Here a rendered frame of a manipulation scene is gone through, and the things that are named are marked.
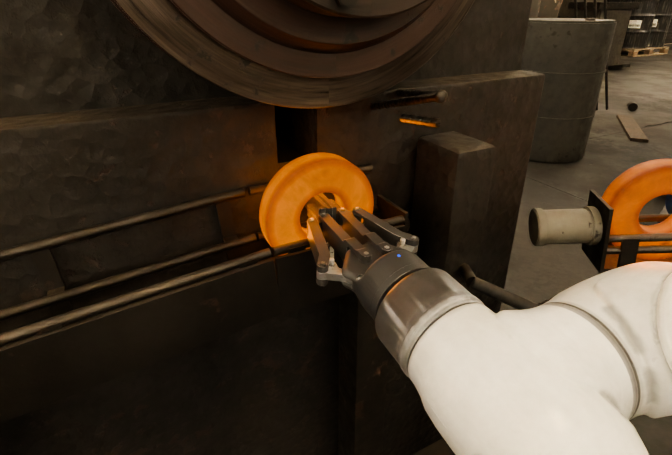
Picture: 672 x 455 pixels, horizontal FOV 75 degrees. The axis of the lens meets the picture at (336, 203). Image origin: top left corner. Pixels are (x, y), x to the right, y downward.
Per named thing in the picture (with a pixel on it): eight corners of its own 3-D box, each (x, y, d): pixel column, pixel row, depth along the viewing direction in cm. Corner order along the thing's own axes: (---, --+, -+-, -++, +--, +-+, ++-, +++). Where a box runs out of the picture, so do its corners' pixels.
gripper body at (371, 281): (369, 345, 42) (326, 287, 49) (439, 318, 46) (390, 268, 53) (376, 284, 38) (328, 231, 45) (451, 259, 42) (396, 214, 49)
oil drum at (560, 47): (478, 145, 331) (497, 16, 294) (534, 135, 356) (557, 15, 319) (545, 169, 283) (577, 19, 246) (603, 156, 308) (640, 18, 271)
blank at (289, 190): (247, 168, 53) (256, 177, 50) (359, 138, 59) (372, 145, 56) (268, 271, 60) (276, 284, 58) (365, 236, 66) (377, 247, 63)
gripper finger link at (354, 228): (383, 252, 46) (394, 249, 46) (336, 203, 54) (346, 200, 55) (379, 281, 48) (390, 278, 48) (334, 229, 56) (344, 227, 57)
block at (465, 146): (402, 263, 79) (412, 133, 69) (437, 252, 82) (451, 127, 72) (441, 295, 70) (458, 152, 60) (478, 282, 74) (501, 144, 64)
